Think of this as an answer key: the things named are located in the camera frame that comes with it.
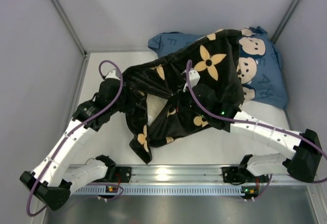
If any perforated cable duct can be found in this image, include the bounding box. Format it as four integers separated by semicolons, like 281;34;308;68
74;184;258;197

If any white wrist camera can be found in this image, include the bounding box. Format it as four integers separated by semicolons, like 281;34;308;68
105;69;121;80
182;68;200;90

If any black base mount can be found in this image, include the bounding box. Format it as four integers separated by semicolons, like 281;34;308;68
111;166;132;183
221;166;246;185

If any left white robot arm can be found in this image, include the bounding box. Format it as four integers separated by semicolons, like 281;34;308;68
19;78;123;211

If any left aluminium frame post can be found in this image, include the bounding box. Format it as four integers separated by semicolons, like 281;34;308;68
50;0;87;57

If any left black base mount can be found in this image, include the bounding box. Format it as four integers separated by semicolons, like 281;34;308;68
111;166;132;183

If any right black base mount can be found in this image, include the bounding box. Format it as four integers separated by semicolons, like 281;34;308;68
221;166;246;185

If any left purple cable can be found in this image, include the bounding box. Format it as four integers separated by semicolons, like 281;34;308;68
26;60;125;217

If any white pillow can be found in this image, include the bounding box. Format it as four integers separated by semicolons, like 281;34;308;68
146;94;168;128

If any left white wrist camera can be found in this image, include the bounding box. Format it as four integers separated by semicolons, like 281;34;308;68
105;69;121;80

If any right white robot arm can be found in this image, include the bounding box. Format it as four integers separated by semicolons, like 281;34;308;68
191;84;323;183

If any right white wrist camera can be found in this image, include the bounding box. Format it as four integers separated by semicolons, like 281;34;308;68
182;68;200;90

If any blue cartoon print pillow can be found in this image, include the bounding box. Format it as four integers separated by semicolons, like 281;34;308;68
148;27;288;109

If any black floral plush pillowcase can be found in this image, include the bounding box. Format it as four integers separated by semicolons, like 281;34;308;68
123;30;244;163

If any aluminium frame post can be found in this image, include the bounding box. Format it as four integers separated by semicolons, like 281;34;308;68
50;0;87;57
271;0;301;44

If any right aluminium frame post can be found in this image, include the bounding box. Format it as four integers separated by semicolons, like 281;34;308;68
271;0;301;44

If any aluminium mounting rail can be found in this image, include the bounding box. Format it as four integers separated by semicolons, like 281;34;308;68
61;163;319;186

